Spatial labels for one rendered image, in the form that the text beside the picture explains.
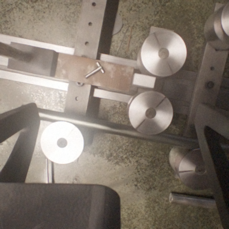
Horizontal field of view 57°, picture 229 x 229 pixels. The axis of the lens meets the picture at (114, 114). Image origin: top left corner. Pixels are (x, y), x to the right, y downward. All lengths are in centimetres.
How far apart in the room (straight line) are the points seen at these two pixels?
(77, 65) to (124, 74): 6
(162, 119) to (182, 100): 7
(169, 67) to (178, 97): 7
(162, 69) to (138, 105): 5
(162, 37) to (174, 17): 11
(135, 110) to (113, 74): 5
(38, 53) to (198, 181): 24
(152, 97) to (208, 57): 11
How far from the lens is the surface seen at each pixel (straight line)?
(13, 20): 38
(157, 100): 24
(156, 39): 25
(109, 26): 34
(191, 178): 27
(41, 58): 26
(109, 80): 25
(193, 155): 26
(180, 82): 32
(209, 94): 31
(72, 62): 26
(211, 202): 39
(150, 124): 24
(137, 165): 35
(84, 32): 30
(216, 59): 31
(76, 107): 29
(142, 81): 23
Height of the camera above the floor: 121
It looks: 84 degrees down
